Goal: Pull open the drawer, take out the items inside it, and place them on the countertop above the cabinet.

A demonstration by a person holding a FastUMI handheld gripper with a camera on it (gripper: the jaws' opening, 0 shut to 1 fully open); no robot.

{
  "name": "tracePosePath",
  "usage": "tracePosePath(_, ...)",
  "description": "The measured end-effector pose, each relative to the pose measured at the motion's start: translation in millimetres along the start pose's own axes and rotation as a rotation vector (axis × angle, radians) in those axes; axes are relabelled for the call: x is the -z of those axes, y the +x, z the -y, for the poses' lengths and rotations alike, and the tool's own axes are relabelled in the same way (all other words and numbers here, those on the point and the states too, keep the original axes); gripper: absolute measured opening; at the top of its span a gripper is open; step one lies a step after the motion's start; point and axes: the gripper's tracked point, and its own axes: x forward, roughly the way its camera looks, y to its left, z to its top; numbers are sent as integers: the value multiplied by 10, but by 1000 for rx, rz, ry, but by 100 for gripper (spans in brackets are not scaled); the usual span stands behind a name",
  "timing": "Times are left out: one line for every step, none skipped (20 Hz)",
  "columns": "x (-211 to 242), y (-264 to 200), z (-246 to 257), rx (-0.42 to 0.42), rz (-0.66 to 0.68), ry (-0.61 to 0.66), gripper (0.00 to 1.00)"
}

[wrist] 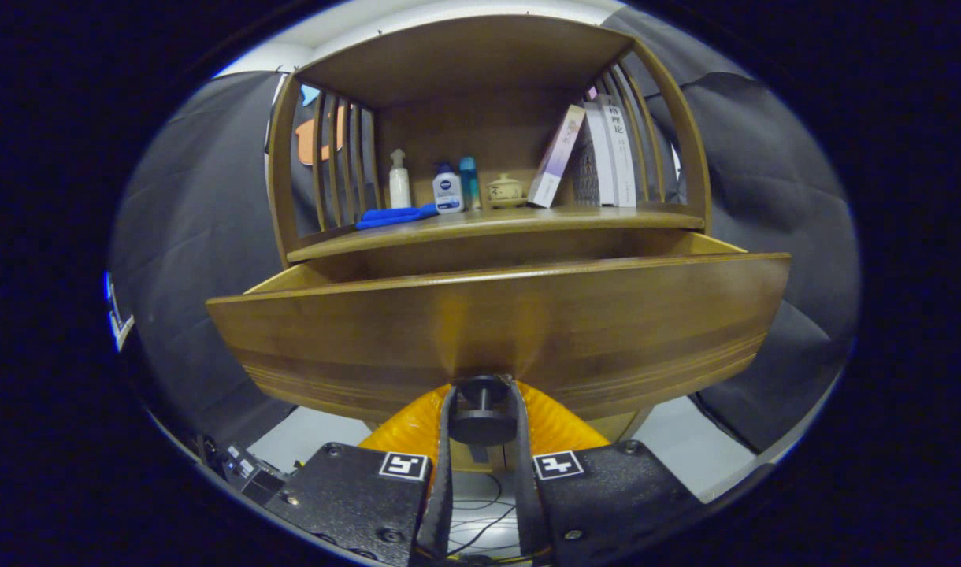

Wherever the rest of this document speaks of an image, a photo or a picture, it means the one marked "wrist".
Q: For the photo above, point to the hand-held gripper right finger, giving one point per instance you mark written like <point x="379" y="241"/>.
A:
<point x="606" y="496"/>

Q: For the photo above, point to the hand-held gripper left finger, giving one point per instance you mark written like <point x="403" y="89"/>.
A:
<point x="354" y="496"/>

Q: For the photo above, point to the wooden countertop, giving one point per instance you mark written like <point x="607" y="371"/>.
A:
<point x="528" y="220"/>

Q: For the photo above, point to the white stand with items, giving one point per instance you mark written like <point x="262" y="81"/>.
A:
<point x="119" y="324"/>

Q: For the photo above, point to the brown wooden cabinet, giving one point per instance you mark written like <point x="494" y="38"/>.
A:
<point x="465" y="63"/>

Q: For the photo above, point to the black box on floor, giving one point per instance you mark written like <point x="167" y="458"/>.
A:
<point x="244" y="472"/>

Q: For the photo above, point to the blue folded cloth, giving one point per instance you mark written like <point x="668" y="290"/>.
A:
<point x="390" y="216"/>

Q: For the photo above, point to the black backdrop cloth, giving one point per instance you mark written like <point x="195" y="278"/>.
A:
<point x="189" y="236"/>

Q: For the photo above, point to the white pump bottle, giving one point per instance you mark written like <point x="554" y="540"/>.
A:
<point x="399" y="187"/>

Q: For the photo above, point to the white lotion bottle blue cap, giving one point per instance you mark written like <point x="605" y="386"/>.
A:
<point x="447" y="194"/>

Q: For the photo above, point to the beige lidded tea cup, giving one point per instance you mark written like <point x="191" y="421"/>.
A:
<point x="505" y="191"/>

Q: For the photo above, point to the patterned cover book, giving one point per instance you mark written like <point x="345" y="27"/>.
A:
<point x="584" y="169"/>

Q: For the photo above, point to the teal slim bottle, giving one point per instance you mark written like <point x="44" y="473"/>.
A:
<point x="470" y="181"/>

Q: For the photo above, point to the purple cover book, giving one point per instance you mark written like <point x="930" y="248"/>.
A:
<point x="555" y="157"/>

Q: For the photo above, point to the white book black characters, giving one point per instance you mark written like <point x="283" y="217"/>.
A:
<point x="621" y="153"/>

